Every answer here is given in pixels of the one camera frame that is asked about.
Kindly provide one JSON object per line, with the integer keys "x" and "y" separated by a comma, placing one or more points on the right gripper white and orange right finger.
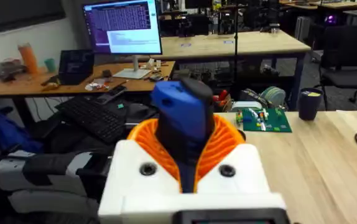
{"x": 237, "y": 174}

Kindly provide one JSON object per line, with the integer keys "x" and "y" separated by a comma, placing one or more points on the right gripper white and orange left finger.
{"x": 128, "y": 174}

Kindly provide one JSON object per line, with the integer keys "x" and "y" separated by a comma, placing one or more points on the blue electric screwdriver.
{"x": 181, "y": 109}

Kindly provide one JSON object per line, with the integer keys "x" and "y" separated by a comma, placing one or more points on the green board with toy blocks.
{"x": 268, "y": 123}

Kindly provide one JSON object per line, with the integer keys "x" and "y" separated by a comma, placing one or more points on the black keyboard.
{"x": 91, "y": 118}

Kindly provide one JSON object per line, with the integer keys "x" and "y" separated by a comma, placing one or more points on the black handset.
{"x": 111, "y": 94}

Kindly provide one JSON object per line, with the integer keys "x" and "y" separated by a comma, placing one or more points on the pale green tape roll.
{"x": 273, "y": 96}

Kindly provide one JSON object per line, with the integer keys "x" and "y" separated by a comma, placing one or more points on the dark blue cup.
{"x": 309, "y": 104}

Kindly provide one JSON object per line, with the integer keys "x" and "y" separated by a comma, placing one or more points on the black laptop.
{"x": 76, "y": 67}

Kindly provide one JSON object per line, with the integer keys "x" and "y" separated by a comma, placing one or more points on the large wooden table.
{"x": 259, "y": 42}

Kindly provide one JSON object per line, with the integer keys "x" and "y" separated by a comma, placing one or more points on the teal cup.
{"x": 50, "y": 65}

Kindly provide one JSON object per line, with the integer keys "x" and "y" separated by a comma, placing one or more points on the blue cloth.
{"x": 1, "y": 130}

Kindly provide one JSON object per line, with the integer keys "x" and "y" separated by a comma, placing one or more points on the wooden desk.
{"x": 16, "y": 85}

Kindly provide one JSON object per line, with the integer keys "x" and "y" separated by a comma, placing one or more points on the computer monitor on white stand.
{"x": 125, "y": 28}

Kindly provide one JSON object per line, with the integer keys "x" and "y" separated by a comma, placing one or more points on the orange bottle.
{"x": 28, "y": 59}

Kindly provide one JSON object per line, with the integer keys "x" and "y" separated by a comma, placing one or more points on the black office chair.
{"x": 346, "y": 53}

